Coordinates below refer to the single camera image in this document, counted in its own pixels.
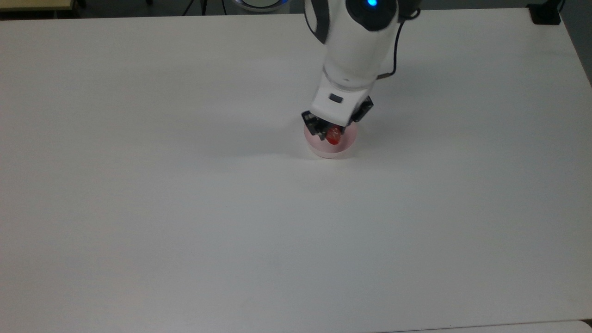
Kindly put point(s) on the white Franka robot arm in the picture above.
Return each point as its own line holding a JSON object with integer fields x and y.
{"x": 358, "y": 37}

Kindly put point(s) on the red strawberry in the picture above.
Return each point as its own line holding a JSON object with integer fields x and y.
{"x": 334, "y": 136}

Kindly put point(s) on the round robot base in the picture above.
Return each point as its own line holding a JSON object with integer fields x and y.
{"x": 261, "y": 3}

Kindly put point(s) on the wooden desk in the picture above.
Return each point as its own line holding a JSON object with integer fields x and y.
{"x": 34, "y": 4}

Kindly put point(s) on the pink plastic bowl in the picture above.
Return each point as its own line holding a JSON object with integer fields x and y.
{"x": 333, "y": 149}

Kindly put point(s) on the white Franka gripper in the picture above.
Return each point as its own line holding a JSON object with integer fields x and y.
{"x": 335, "y": 104}

